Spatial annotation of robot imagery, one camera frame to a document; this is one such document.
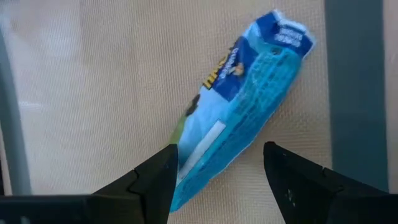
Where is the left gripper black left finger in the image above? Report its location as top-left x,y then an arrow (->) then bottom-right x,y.
92,143 -> 180,224

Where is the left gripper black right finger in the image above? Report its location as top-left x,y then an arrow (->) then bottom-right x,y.
262,141 -> 398,224

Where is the dark blue granola bar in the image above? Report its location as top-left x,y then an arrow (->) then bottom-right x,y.
169,8 -> 317,213

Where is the mesh mat with grey border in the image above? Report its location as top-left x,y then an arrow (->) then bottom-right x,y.
0,0 -> 390,224

